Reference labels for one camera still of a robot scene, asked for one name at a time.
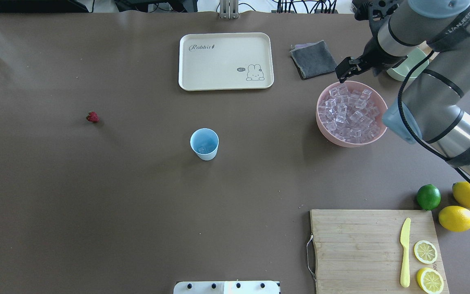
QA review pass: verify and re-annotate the red strawberry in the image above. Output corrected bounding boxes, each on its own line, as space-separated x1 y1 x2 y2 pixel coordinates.
86 111 100 123

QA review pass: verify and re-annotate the green lime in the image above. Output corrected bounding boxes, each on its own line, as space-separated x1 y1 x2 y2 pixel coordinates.
416 184 441 211

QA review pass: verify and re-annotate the cream rabbit tray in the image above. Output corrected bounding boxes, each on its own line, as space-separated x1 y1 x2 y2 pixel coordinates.
178 32 275 91

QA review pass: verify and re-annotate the wooden cutting board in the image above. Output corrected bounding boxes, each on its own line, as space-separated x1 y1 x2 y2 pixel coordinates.
309 209 439 294

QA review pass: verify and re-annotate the blue plastic cup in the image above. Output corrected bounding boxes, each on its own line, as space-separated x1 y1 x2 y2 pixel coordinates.
190 128 219 161

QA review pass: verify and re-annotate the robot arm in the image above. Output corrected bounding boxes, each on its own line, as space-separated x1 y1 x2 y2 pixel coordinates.
335 0 470 183

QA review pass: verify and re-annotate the pink bowl of ice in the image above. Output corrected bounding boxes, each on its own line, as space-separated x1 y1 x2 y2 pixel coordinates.
315 81 387 147

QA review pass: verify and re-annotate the yellow lemon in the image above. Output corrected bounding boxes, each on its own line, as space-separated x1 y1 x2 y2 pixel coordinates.
438 205 470 232
452 182 470 209

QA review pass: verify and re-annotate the green ceramic bowl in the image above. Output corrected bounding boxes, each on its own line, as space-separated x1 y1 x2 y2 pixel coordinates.
386 48 430 82

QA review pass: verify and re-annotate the yellow plastic knife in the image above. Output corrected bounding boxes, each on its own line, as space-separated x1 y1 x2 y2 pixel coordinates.
399 218 412 288

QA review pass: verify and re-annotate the lemon slice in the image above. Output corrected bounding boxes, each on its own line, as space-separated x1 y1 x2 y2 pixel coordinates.
413 240 438 264

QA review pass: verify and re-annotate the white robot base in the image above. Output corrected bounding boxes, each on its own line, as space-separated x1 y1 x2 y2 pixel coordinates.
173 280 281 294

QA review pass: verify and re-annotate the lemon half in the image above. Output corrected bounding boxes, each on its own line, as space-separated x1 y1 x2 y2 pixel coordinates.
416 267 445 294

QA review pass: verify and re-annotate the grey folded cloth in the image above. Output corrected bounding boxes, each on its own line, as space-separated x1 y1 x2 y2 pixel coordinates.
290 40 337 79

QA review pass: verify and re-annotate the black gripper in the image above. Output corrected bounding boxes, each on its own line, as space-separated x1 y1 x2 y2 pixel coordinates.
335 39 406 83

